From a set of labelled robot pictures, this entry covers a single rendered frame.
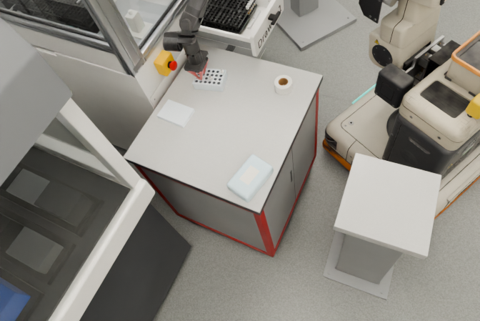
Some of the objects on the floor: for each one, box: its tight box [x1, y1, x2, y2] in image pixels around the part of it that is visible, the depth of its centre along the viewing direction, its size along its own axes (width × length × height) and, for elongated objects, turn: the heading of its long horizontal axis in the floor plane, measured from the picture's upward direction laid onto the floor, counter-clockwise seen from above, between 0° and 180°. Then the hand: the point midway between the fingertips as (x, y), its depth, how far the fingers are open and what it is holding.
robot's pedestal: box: [323, 153, 441, 300], centre depth 157 cm, size 30×30×76 cm
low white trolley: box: [123, 44, 323, 257], centre depth 183 cm, size 58×62×76 cm
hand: (201, 75), depth 156 cm, fingers open, 3 cm apart
